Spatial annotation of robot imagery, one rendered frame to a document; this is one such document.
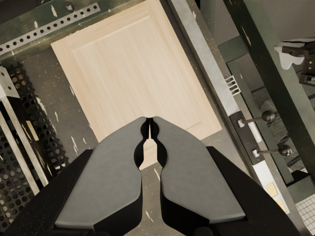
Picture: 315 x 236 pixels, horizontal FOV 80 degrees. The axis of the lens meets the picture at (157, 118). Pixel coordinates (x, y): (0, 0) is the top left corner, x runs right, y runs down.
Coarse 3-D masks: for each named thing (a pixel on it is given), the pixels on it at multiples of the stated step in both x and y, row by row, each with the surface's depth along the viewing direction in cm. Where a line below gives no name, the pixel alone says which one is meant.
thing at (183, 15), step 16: (176, 0) 70; (176, 16) 72; (192, 16) 70; (192, 32) 70; (192, 48) 72; (208, 48) 70; (208, 64) 70; (208, 80) 72; (224, 80) 70; (224, 96) 70; (224, 112) 72; (240, 144) 71; (256, 176) 71
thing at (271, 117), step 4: (264, 112) 60; (268, 112) 59; (272, 112) 59; (264, 116) 59; (268, 116) 59; (272, 116) 58; (240, 120) 68; (248, 120) 66; (252, 120) 64; (256, 120) 63; (264, 120) 60; (268, 120) 59; (272, 120) 59; (240, 124) 68
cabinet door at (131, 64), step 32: (96, 32) 70; (128, 32) 71; (160, 32) 72; (64, 64) 70; (96, 64) 71; (128, 64) 71; (160, 64) 72; (96, 96) 70; (128, 96) 71; (160, 96) 71; (192, 96) 72; (96, 128) 70; (192, 128) 71
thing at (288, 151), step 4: (284, 144) 60; (280, 148) 60; (284, 148) 59; (288, 148) 58; (252, 152) 68; (256, 152) 68; (260, 152) 67; (264, 152) 65; (268, 152) 64; (272, 152) 63; (276, 152) 62; (280, 152) 60; (284, 152) 59; (288, 152) 58; (256, 156) 68
